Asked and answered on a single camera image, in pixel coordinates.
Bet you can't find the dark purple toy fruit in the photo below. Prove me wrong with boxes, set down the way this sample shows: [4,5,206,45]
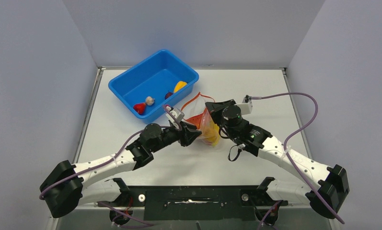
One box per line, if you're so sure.
[164,92,173,99]

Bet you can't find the yellow toy pepper slice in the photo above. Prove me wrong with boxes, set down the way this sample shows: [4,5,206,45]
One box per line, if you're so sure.
[173,81,187,93]

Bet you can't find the blue plastic bin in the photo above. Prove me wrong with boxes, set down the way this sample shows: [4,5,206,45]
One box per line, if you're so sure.
[108,50,199,124]

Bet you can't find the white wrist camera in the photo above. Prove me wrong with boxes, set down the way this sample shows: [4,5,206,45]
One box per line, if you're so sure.
[236,95,253,115]
[164,106,185,129]

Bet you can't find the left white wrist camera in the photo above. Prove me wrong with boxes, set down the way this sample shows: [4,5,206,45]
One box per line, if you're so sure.
[164,106,185,129]

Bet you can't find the aluminium table frame rail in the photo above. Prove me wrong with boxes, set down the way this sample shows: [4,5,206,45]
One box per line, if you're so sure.
[73,67,104,163]

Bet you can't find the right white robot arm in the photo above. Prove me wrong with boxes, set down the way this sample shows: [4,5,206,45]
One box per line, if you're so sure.
[205,100,349,219]

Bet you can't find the yellow toy banana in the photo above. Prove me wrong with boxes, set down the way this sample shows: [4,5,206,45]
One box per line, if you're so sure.
[205,122,220,147]

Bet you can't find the beige toy garlic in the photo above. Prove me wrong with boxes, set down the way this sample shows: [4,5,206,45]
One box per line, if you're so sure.
[145,96,155,106]

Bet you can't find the red toy wax apple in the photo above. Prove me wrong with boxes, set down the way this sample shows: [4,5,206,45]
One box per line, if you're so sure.
[133,103,147,115]

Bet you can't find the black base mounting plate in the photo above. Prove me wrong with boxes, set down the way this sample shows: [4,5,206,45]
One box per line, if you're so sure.
[110,185,276,221]

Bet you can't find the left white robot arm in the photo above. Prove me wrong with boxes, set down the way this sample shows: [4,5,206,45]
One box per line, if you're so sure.
[39,122,202,218]

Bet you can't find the clear zip bag orange zipper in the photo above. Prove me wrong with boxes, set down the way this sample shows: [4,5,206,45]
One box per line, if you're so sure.
[181,92,220,147]

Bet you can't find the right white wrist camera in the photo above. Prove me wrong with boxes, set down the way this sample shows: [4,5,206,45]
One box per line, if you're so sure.
[236,95,253,115]

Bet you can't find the red toy watermelon slice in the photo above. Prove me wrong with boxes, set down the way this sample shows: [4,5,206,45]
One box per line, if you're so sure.
[187,114,207,131]

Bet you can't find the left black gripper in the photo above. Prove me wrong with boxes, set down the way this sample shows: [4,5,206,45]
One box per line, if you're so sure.
[150,120,201,153]

